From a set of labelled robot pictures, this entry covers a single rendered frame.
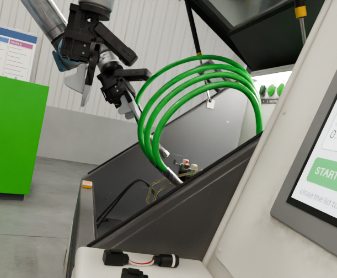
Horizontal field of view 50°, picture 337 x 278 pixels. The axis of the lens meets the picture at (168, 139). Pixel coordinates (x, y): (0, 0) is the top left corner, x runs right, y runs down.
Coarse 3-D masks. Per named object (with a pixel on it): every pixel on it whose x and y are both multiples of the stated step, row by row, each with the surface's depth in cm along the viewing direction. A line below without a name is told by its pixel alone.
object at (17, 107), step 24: (0, 96) 371; (24, 96) 382; (0, 120) 374; (24, 120) 386; (0, 144) 378; (24, 144) 389; (0, 168) 381; (24, 168) 393; (0, 192) 385; (24, 192) 397
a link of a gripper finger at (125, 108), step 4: (124, 96) 109; (132, 96) 110; (124, 100) 109; (124, 104) 108; (128, 104) 108; (132, 104) 106; (136, 104) 108; (120, 108) 108; (124, 108) 108; (128, 108) 107; (132, 108) 106; (136, 108) 107; (120, 112) 108; (124, 112) 108; (128, 112) 107; (136, 112) 106; (140, 112) 107; (136, 116) 107
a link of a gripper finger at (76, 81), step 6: (78, 66) 77; (84, 66) 77; (78, 72) 77; (84, 72) 78; (66, 78) 77; (72, 78) 77; (78, 78) 78; (84, 78) 78; (66, 84) 77; (72, 84) 78; (78, 84) 78; (84, 84) 77; (78, 90) 78; (84, 90) 78; (90, 90) 78; (84, 96) 78; (84, 102) 79
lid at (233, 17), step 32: (192, 0) 132; (224, 0) 113; (256, 0) 101; (288, 0) 91; (320, 0) 80; (224, 32) 128; (256, 32) 112; (288, 32) 99; (256, 64) 131; (288, 64) 114
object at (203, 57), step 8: (192, 56) 106; (200, 56) 105; (208, 56) 105; (216, 56) 104; (176, 64) 106; (232, 64) 104; (160, 72) 107; (152, 80) 108; (144, 88) 108; (136, 96) 109; (136, 120) 109; (144, 128) 109
